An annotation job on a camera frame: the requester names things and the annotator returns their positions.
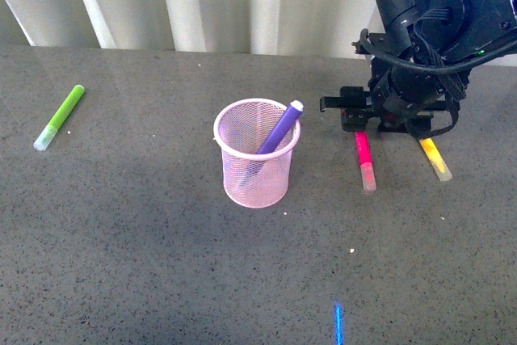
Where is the yellow highlighter pen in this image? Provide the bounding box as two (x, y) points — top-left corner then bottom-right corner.
(418, 138), (452, 182)

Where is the black cable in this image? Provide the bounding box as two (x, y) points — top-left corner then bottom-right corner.
(359, 28), (517, 140)

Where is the purple highlighter pen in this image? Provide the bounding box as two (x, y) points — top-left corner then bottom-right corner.
(237, 99), (305, 184)

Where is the pink highlighter pen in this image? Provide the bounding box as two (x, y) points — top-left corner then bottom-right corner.
(355, 132), (376, 191)

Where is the green highlighter pen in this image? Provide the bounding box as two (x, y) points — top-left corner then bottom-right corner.
(33, 85), (85, 151)

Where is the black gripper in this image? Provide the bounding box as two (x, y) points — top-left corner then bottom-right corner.
(320, 28), (470, 133)

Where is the white pleated curtain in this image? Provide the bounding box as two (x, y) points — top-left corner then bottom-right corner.
(1, 0), (382, 58)

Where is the pink mesh pen cup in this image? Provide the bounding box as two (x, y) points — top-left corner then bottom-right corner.
(213, 98), (301, 208)

